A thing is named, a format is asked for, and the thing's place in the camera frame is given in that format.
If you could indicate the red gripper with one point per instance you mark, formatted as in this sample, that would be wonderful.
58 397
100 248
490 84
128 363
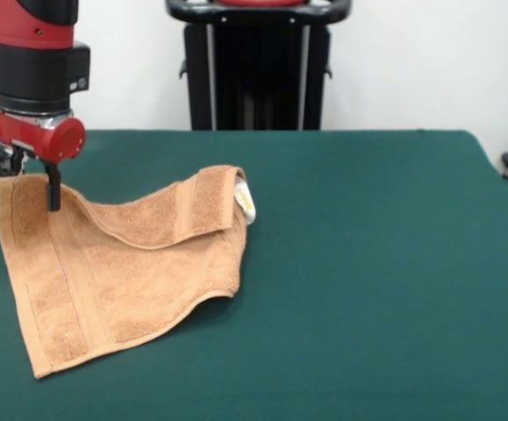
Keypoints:
30 138

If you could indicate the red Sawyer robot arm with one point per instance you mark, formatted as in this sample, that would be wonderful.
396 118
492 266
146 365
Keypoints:
30 66

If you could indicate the dark green table cloth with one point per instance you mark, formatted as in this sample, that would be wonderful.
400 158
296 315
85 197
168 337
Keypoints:
367 263

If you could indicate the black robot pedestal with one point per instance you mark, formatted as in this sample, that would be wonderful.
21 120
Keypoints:
258 66

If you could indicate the tan terry towel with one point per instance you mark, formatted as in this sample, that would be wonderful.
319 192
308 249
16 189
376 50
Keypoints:
126 285

